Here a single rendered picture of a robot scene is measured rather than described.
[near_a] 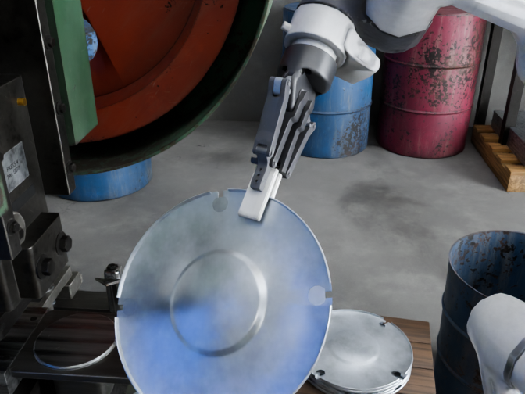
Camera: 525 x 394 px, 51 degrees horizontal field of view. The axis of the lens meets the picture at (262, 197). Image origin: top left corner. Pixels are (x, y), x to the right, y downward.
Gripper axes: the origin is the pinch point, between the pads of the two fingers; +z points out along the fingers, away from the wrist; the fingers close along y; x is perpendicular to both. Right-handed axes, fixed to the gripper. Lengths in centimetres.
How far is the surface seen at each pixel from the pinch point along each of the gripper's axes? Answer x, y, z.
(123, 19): -40.5, -5.0, -26.3
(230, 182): -127, -206, -56
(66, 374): -22.0, -6.1, 30.7
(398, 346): 8, -86, 8
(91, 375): -18.7, -7.2, 29.7
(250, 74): -172, -251, -150
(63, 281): -44, -22, 20
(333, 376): -3, -74, 20
